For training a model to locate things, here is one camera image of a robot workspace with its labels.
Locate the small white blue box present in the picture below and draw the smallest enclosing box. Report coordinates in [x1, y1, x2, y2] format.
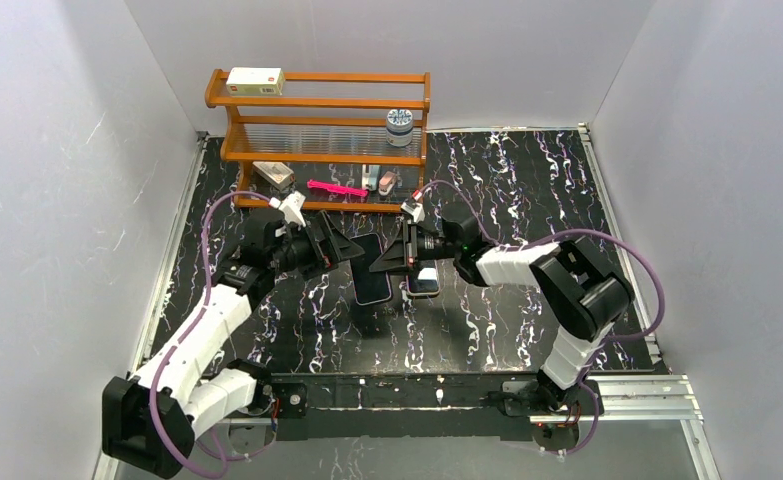
[361, 164, 380, 191]

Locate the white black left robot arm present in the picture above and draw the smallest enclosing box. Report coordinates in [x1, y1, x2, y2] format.
[101, 207, 364, 479]

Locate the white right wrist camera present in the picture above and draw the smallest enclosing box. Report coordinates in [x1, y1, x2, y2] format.
[400, 190, 425, 224]

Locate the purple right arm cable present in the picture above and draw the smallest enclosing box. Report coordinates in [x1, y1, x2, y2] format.
[412, 180, 667, 457]

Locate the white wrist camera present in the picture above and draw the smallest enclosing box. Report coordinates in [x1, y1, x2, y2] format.
[268, 191, 306, 228]
[400, 190, 425, 224]

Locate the aluminium front frame rail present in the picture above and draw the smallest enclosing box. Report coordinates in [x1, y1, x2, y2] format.
[92, 376, 724, 480]

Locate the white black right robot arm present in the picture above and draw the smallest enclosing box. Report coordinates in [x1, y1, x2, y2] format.
[370, 201, 635, 408]

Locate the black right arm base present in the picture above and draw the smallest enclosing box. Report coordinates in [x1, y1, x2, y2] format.
[489, 375, 604, 456]

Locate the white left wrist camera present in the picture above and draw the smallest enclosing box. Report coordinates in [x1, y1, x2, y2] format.
[268, 191, 306, 228]

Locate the pink comb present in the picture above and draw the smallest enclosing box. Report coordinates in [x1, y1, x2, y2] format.
[306, 179, 369, 198]

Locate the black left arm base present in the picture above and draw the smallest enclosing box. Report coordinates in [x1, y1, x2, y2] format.
[228, 360, 309, 458]

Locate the round blue white tin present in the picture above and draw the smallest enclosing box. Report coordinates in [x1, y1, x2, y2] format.
[386, 109, 414, 148]

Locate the orange wooden shelf rack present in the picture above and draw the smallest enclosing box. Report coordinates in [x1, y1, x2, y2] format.
[204, 69, 431, 213]

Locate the small grey white box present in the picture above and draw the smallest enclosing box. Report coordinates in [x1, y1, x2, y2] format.
[253, 162, 296, 192]

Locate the white red box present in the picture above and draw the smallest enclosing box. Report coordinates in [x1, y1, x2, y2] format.
[226, 67, 285, 96]

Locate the pink white stapler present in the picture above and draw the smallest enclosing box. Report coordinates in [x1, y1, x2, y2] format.
[377, 171, 398, 197]

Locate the black phone case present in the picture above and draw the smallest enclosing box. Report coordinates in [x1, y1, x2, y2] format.
[351, 233, 395, 307]

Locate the black smartphone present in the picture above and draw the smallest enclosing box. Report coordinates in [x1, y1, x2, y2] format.
[406, 264, 439, 295]

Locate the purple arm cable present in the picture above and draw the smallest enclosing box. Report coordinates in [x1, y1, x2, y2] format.
[148, 191, 283, 480]
[412, 180, 667, 457]

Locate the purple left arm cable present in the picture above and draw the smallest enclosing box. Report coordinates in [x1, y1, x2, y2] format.
[148, 191, 283, 480]

